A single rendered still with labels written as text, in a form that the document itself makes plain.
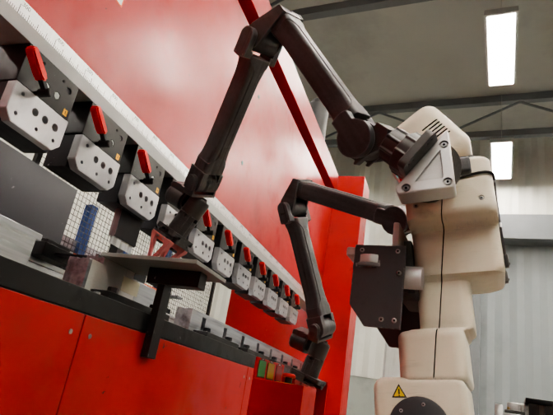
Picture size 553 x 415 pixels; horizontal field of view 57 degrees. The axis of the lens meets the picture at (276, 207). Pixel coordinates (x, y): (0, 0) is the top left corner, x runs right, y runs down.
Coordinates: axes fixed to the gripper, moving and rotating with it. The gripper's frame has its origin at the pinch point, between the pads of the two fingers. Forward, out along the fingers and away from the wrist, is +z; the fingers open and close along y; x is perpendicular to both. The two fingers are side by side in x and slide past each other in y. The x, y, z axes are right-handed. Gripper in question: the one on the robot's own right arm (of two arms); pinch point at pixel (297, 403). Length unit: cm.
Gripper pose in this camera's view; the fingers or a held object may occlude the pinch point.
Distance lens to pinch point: 164.4
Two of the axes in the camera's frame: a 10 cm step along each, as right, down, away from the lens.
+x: -4.0, -3.7, -8.4
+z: -4.0, 9.0, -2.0
